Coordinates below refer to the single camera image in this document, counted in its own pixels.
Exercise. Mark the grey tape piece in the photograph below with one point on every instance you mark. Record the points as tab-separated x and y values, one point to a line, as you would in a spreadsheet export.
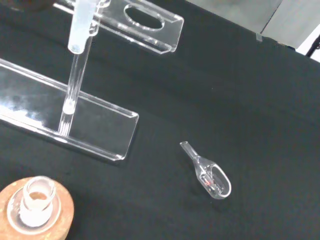
259	37

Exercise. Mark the black bench cloth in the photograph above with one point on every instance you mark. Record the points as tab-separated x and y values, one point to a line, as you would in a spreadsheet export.
200	100

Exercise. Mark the clear glass weighing funnel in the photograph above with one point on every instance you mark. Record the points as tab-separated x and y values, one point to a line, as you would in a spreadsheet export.
215	180

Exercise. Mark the round-bottom glass flask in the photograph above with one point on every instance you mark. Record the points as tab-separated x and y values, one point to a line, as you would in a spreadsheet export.
37	200

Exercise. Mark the clear acrylic funnel stand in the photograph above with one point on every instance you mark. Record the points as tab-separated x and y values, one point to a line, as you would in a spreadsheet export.
100	120

